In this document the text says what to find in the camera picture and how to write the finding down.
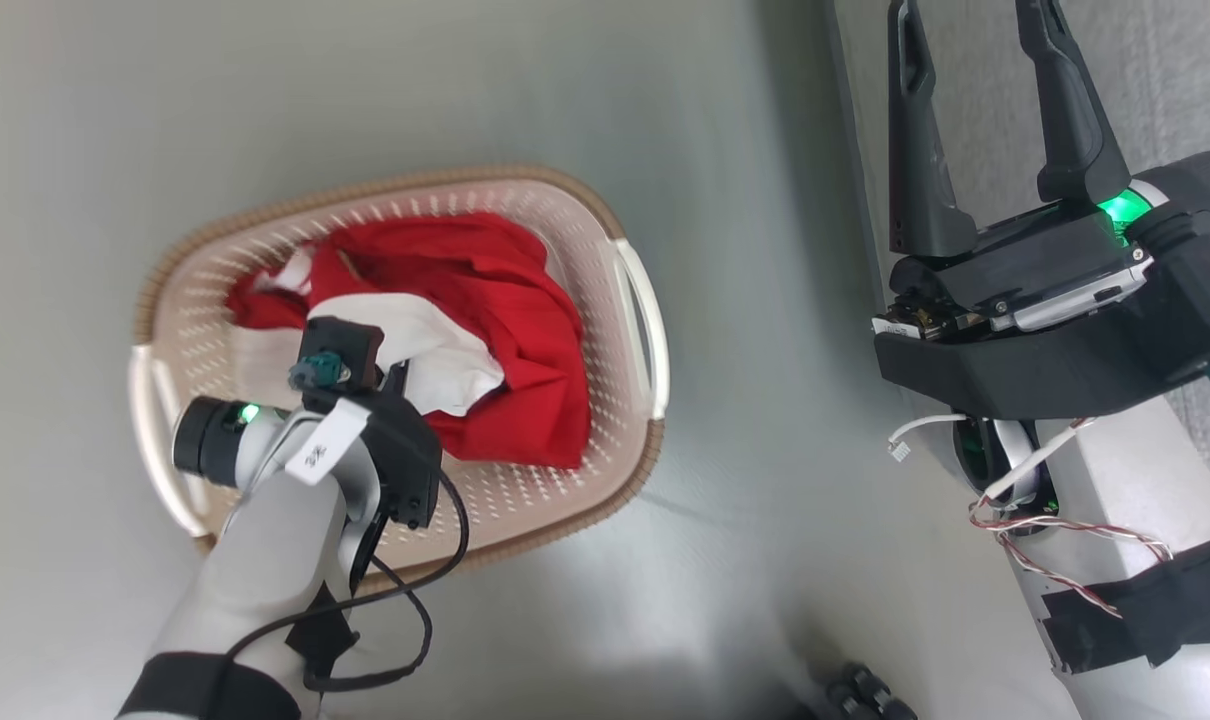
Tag white wire with plug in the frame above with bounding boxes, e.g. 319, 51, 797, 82
887, 412, 969, 463

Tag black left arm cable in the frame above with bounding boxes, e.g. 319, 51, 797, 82
205, 470, 471, 720

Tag teal left camera connector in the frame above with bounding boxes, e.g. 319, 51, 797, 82
288, 352, 352, 393

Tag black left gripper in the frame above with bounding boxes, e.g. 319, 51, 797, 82
350, 365, 444, 531

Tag beige plastic laundry basket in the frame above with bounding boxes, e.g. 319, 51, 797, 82
128, 165, 671, 601

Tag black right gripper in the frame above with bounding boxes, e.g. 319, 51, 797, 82
873, 0, 1210, 421

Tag red and white garment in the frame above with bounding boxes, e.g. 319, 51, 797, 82
227, 211, 593, 471

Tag red white twisted wires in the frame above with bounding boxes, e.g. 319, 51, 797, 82
968, 418, 1174, 621

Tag white paper label tag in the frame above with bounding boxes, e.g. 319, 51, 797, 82
285, 398, 372, 487

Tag grey fabric sofa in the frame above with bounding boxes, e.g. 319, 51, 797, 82
830, 0, 1210, 521

